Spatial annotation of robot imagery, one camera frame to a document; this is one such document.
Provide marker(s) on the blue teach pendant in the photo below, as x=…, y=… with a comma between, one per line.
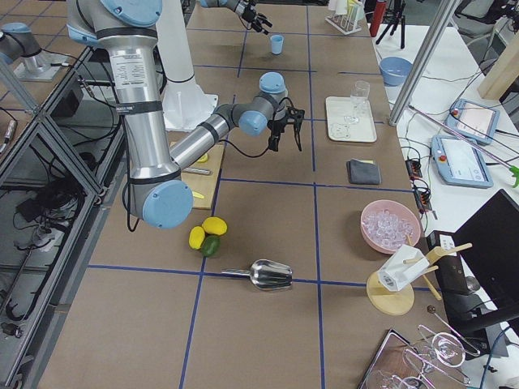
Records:
x=473, y=120
x=459, y=164

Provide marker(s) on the upturned wine glasses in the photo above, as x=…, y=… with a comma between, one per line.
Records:
x=435, y=360

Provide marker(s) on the wooden mug tree stand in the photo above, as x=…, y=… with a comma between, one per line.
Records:
x=399, y=303

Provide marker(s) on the black tripod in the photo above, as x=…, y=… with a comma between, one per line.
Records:
x=397, y=19

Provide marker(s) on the white wire dish rack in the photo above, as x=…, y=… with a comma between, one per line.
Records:
x=345, y=15

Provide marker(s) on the metal ice scoop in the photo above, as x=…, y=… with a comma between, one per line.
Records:
x=266, y=275

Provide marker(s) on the white mug on stand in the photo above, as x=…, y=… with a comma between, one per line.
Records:
x=402, y=268

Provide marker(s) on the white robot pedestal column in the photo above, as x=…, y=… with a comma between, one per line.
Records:
x=185, y=104

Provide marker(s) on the pink bowl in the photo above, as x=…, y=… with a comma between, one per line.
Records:
x=397, y=208

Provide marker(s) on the blue plastic bowl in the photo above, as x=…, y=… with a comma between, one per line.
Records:
x=395, y=70

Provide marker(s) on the cream bear tray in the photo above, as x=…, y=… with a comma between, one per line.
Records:
x=338, y=130

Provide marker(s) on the blue teach pendant near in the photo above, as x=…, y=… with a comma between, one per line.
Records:
x=459, y=164

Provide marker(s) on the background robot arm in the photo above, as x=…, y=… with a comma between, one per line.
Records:
x=18, y=43

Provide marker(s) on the yellow lemon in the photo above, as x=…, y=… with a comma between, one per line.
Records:
x=196, y=238
x=215, y=225

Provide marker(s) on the lemon slice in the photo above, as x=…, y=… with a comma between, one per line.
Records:
x=203, y=158

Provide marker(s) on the clear ice cubes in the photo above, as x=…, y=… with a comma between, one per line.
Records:
x=387, y=230

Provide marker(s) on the green lime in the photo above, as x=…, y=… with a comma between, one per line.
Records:
x=210, y=245

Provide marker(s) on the black handled knife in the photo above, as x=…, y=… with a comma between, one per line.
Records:
x=203, y=172

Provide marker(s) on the metal tray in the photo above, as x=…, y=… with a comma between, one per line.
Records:
x=388, y=358

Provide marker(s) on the black monitor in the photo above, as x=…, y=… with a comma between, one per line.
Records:
x=493, y=259

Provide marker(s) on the wooden cutting board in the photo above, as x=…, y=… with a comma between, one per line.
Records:
x=204, y=187

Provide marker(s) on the grey folded cloth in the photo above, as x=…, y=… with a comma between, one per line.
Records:
x=364, y=173

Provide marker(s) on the clear wine glass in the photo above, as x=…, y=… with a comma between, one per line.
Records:
x=359, y=94

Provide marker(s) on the blue teach pendant far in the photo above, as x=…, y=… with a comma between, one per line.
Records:
x=473, y=120

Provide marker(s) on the light blue plastic cup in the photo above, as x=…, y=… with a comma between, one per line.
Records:
x=276, y=42

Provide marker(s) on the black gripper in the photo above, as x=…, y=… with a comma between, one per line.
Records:
x=246, y=10
x=278, y=123

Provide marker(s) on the aluminium frame post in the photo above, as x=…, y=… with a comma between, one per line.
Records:
x=427, y=48

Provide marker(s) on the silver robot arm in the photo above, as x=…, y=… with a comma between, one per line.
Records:
x=130, y=32
x=230, y=5

